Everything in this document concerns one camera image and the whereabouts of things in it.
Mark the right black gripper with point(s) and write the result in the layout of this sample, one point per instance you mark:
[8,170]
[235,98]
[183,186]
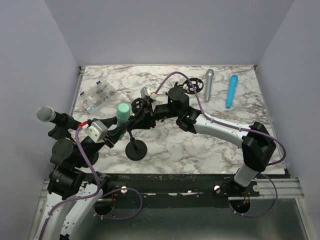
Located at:
[142,122]

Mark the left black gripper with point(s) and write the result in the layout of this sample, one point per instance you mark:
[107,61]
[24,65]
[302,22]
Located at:
[113,136]

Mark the black round-base shock mount stand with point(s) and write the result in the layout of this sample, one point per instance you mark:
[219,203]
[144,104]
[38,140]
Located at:
[137,106]

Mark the teal microphone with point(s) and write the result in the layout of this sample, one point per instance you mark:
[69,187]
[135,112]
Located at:
[123,113]

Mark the black round-base clip stand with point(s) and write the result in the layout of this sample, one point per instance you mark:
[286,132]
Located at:
[136,149]

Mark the grey microphone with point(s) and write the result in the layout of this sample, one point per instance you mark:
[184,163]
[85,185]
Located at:
[208,84]

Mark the blue microphone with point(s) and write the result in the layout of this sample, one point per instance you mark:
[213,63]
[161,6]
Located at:
[231,91]

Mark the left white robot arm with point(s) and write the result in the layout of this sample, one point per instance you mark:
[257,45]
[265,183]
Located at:
[74,186]

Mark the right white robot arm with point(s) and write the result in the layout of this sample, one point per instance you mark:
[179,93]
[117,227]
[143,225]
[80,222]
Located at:
[255,141]

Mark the black round-base mic stand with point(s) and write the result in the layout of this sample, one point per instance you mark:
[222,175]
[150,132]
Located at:
[65,152]

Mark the black microphone silver grille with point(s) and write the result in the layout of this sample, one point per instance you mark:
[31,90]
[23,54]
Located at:
[47,114]

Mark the clear plastic screw box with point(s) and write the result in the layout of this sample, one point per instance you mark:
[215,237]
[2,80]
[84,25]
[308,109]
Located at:
[98,97]

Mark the small white plastic piece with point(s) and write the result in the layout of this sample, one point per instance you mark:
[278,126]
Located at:
[229,156]

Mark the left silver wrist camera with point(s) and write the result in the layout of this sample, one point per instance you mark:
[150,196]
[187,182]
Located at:
[94,131]

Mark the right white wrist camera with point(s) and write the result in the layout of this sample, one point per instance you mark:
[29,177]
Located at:
[147,93]

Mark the black tripod shock mount stand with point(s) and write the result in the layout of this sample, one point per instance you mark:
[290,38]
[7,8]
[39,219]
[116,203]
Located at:
[195,85]

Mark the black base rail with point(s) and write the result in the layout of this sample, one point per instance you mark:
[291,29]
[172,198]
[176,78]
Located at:
[172,191]

